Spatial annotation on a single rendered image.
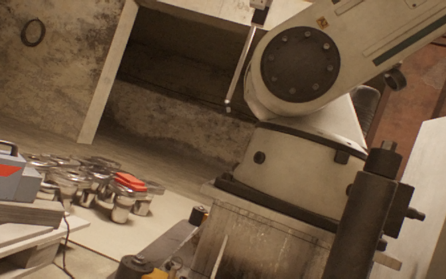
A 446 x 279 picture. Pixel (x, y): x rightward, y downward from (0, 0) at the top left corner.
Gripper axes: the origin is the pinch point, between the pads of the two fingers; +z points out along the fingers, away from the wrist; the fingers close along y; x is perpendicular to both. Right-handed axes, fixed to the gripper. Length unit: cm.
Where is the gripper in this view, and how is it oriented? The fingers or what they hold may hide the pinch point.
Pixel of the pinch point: (259, 6)
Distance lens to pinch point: 126.4
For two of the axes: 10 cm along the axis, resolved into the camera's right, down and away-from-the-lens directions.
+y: 1.6, 0.6, 9.9
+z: -3.3, 9.4, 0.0
